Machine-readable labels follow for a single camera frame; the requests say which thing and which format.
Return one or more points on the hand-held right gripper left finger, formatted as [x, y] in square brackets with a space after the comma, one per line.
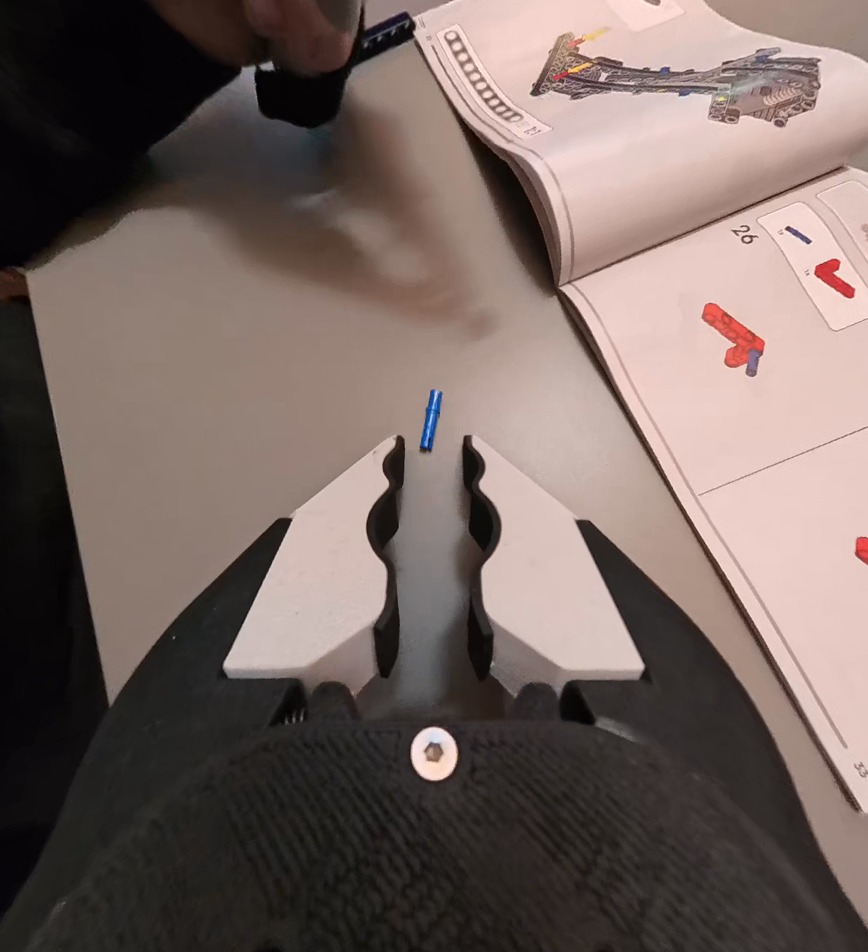
[307, 595]

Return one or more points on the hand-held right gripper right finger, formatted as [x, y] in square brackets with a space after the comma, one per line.
[568, 595]

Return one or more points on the blue toy pin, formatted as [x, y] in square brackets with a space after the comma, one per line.
[430, 420]

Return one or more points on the person's left forearm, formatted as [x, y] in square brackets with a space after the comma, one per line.
[69, 111]

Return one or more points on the grey desk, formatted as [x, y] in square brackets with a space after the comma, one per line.
[255, 409]

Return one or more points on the person's left hand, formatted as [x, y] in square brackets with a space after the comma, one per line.
[292, 33]

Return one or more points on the dark toy beam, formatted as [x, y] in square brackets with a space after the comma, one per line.
[389, 31]

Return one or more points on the toy instruction booklet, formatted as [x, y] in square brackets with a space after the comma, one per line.
[664, 186]

